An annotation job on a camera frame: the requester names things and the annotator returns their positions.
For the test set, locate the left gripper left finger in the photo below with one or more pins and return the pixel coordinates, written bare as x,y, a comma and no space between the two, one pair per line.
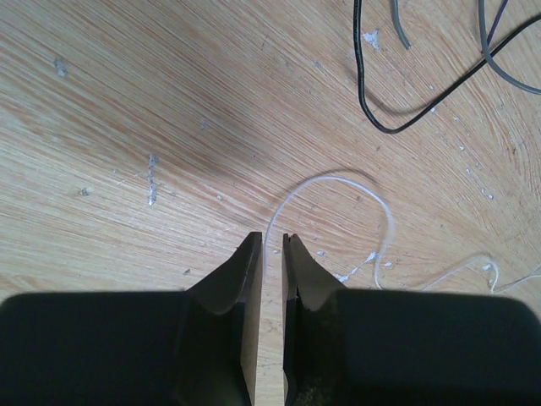
196,346

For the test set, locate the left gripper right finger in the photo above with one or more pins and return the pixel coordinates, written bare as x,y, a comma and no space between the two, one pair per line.
356,346

